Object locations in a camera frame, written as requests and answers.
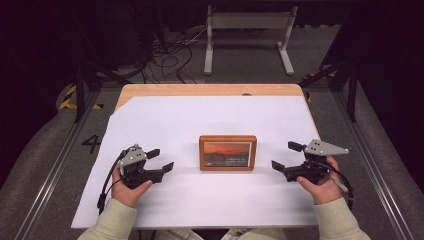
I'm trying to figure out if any white metal stand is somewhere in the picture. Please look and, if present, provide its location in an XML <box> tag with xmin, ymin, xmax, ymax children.
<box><xmin>203</xmin><ymin>4</ymin><xmax>299</xmax><ymax>77</ymax></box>

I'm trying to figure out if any person's leg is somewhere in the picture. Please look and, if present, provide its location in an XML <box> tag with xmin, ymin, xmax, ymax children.
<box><xmin>219</xmin><ymin>227</ymin><xmax>288</xmax><ymax>240</ymax></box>
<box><xmin>153</xmin><ymin>228</ymin><xmax>205</xmax><ymax>240</ymax></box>

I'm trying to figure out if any left hand-held gripper cable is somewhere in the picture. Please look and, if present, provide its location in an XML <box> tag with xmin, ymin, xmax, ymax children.
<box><xmin>96</xmin><ymin>150</ymin><xmax>130</xmax><ymax>216</ymax></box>

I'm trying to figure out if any hand-held gripper cable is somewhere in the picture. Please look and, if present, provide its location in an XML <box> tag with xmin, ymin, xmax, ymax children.
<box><xmin>96</xmin><ymin>150</ymin><xmax>130</xmax><ymax>216</ymax></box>
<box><xmin>319</xmin><ymin>160</ymin><xmax>356</xmax><ymax>210</ymax></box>

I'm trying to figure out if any person's right leg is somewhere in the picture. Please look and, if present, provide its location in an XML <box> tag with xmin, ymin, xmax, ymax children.
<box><xmin>219</xmin><ymin>227</ymin><xmax>288</xmax><ymax>240</ymax></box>

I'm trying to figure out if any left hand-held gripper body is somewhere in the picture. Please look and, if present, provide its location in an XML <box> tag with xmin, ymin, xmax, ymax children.
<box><xmin>118</xmin><ymin>143</ymin><xmax>165</xmax><ymax>191</ymax></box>

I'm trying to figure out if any black metal stand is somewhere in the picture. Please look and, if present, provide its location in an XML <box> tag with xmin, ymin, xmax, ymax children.
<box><xmin>71</xmin><ymin>59</ymin><xmax>132</xmax><ymax>124</ymax></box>
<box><xmin>297</xmin><ymin>59</ymin><xmax>360</xmax><ymax>124</ymax></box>

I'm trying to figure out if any wooden picture frame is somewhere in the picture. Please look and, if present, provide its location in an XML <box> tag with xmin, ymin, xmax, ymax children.
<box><xmin>198</xmin><ymin>134</ymin><xmax>258</xmax><ymax>173</ymax></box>

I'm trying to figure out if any tangle of black floor cables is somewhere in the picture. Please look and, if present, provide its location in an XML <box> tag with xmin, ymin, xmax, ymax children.
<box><xmin>139</xmin><ymin>28</ymin><xmax>214</xmax><ymax>85</ymax></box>

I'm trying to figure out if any aluminium floor rail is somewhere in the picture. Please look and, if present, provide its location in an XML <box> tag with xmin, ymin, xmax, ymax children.
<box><xmin>332</xmin><ymin>90</ymin><xmax>416</xmax><ymax>240</ymax></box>
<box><xmin>12</xmin><ymin>90</ymin><xmax>102</xmax><ymax>240</ymax></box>

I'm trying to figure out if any white paper sheet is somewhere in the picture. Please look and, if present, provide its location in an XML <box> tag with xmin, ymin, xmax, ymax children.
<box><xmin>70</xmin><ymin>95</ymin><xmax>322</xmax><ymax>230</ymax></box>

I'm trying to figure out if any person's left hand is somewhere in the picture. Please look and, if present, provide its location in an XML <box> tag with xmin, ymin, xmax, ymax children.
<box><xmin>110</xmin><ymin>164</ymin><xmax>154</xmax><ymax>210</ymax></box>

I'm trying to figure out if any yellow black floor tape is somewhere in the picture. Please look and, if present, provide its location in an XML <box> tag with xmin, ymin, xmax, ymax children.
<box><xmin>57</xmin><ymin>84</ymin><xmax>104</xmax><ymax>112</ymax></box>

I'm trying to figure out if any person's right hand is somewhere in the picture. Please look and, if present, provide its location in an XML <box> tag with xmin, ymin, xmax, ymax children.
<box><xmin>296</xmin><ymin>155</ymin><xmax>343</xmax><ymax>206</ymax></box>

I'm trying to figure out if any person's left leg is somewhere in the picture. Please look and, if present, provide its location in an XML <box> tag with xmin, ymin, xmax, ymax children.
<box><xmin>153</xmin><ymin>228</ymin><xmax>205</xmax><ymax>240</ymax></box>

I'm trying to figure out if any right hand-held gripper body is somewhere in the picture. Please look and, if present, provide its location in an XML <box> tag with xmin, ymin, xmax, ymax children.
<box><xmin>283</xmin><ymin>138</ymin><xmax>350</xmax><ymax>185</ymax></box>

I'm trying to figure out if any right hand-held gripper cable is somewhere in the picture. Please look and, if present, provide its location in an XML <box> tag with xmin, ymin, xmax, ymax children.
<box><xmin>319</xmin><ymin>160</ymin><xmax>356</xmax><ymax>210</ymax></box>

